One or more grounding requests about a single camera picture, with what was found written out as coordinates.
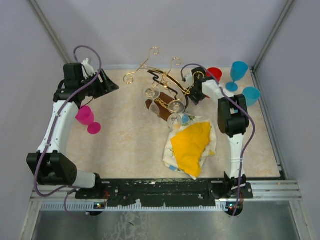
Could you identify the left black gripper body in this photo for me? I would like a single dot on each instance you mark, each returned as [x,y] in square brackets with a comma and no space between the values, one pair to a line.
[97,88]

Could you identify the yellow floral cloth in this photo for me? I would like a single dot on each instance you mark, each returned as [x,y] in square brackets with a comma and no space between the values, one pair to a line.
[189,145]

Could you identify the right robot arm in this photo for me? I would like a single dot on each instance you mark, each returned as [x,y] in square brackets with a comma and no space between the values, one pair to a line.
[232,119]

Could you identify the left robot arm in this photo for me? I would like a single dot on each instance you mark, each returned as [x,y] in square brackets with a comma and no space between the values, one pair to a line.
[49,163]

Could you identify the blue wine glass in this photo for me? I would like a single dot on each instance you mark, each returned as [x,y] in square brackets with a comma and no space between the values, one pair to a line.
[237,72]
[251,95]

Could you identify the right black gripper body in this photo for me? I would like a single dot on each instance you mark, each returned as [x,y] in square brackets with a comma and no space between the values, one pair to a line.
[196,97]

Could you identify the clear wine glass left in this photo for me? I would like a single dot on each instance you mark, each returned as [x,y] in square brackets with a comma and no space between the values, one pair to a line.
[152,93]

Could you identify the gold wire glass rack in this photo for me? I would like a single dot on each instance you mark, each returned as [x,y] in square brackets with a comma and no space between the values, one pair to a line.
[161,78]

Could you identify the pink wine glass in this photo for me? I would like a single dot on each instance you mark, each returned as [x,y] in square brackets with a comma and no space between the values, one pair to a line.
[86,117]

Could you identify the red wine glass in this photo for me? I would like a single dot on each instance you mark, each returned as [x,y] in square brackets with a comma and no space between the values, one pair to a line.
[214,72]

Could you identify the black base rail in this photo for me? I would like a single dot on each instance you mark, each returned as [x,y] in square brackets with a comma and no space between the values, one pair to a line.
[169,192]

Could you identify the clear wine glass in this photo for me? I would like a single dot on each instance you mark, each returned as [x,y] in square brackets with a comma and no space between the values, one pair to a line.
[174,121]
[152,93]

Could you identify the clear wine glass right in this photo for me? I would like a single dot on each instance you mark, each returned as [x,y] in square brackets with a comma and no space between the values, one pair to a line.
[174,121]

